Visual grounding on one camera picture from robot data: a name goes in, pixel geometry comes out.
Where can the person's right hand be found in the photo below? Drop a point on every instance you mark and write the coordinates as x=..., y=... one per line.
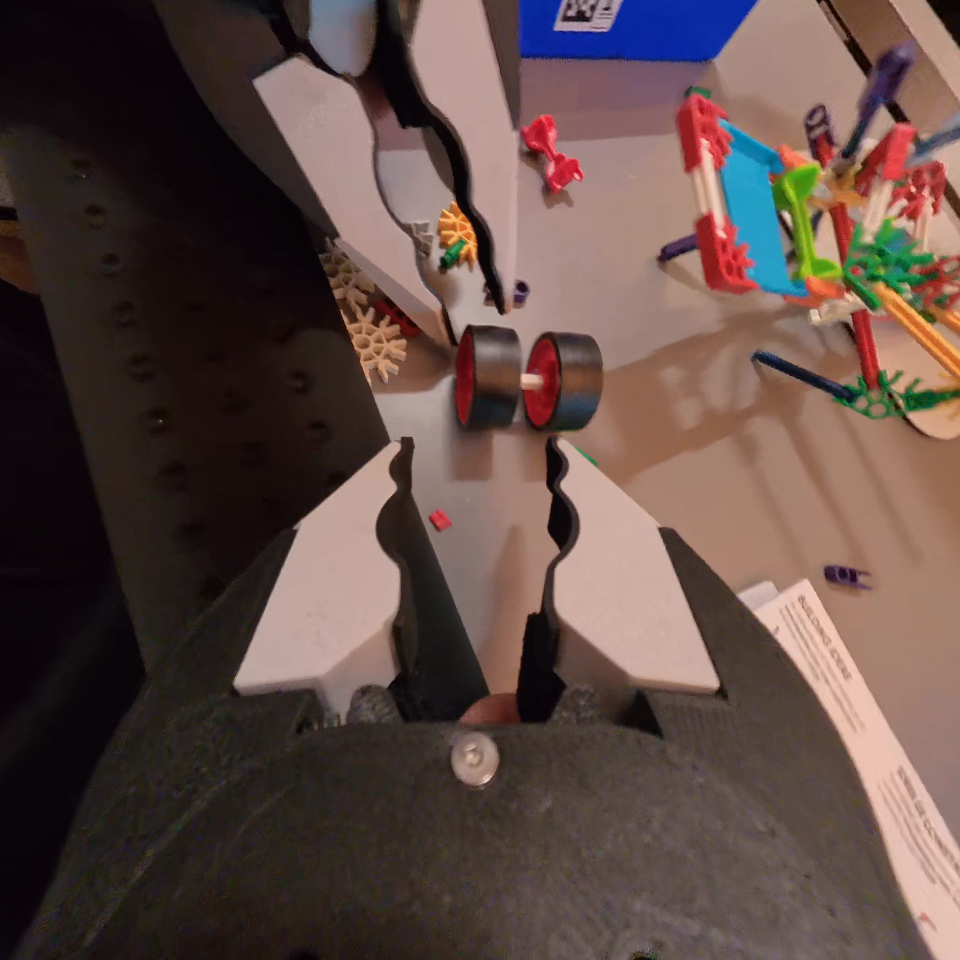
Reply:
x=491, y=711

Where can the red double-ended connector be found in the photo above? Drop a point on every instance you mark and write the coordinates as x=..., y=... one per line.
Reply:
x=551, y=154

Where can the black perforated chair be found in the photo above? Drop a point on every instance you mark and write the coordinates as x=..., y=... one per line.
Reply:
x=187, y=337

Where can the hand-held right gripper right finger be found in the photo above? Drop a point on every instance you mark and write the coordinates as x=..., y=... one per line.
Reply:
x=630, y=600

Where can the red fan connector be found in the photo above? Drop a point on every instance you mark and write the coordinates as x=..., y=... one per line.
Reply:
x=396, y=315

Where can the yellow fan connector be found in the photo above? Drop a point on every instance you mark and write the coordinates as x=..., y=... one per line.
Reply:
x=457, y=225

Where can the white instruction booklet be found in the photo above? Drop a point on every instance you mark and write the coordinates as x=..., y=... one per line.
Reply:
x=847, y=712

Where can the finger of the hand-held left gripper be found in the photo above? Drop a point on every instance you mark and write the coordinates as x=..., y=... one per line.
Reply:
x=330, y=150
x=480, y=90

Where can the purple clip connector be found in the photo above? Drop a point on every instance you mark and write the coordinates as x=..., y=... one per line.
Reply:
x=846, y=576
x=519, y=292

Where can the colourful construction toy model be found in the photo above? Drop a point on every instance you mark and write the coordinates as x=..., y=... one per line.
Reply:
x=750, y=217

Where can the blue plastic bin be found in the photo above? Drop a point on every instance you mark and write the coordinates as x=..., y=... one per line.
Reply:
x=637, y=37

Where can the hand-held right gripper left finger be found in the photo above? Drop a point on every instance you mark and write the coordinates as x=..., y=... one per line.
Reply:
x=330, y=600

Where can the small red brick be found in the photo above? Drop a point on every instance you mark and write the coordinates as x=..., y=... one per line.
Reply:
x=441, y=520

